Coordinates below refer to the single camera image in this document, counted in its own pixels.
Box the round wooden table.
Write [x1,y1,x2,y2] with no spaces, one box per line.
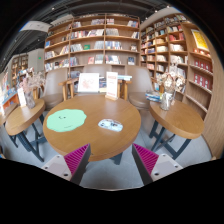
[43,95,141,164]
[5,99,46,162]
[149,100,204,159]

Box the white picture board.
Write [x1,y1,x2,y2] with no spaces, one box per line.
[78,73,99,93]

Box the yellow poster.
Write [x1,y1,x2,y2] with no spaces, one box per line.
[191,29,209,51]

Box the standing sign card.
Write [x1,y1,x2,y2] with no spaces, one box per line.
[106,72,118,100]

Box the round wooden centre table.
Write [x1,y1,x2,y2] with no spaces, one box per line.
[43,95,141,164]

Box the right wooden bookshelf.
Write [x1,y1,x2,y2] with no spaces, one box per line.
[140,12,224,158]

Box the glass vase with flowers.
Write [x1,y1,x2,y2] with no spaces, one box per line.
[157,65,186,111]

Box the small white card stand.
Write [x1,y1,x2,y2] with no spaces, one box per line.
[17,88,26,107]

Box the green mouse pad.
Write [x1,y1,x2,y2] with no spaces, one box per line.
[47,109,87,132]

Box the round wooden right table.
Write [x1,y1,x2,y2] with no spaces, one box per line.
[149,100,204,159]

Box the wooden bookshelf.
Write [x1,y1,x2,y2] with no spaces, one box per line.
[44,13,140,74]
[140,12,224,158]

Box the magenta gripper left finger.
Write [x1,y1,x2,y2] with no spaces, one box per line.
[41,143,92,186]

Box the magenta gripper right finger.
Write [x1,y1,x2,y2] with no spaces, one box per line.
[131,142,184,186]

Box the back wooden bookshelf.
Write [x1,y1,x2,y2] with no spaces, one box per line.
[44,13,140,74]

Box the brown padded chair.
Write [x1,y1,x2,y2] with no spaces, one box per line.
[126,65,156,111]
[42,68,68,110]

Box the round wooden left table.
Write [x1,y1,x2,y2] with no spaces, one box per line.
[5,99,46,162]

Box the stack of books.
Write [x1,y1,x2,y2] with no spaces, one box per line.
[145,91,160,102]

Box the left brown padded chair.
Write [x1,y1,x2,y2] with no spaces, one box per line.
[42,68,68,110]

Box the right brown padded chair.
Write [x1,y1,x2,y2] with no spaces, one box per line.
[126,65,156,111]

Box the patterned computer mouse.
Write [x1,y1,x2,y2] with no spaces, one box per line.
[98,119,123,132]

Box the left vase with dried flowers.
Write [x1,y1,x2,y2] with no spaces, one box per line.
[19,72,45,109]

